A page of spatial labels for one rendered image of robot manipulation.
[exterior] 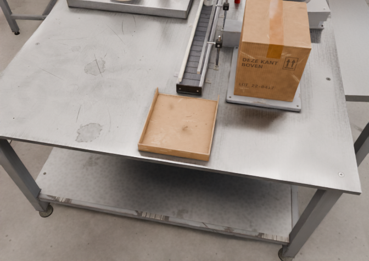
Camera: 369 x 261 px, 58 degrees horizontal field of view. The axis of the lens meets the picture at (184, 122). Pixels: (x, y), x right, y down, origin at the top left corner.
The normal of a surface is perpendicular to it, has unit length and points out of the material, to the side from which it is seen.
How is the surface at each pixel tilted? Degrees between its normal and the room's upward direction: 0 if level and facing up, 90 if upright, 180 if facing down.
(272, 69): 90
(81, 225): 0
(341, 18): 0
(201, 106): 0
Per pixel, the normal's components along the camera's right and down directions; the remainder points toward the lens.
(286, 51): -0.17, 0.76
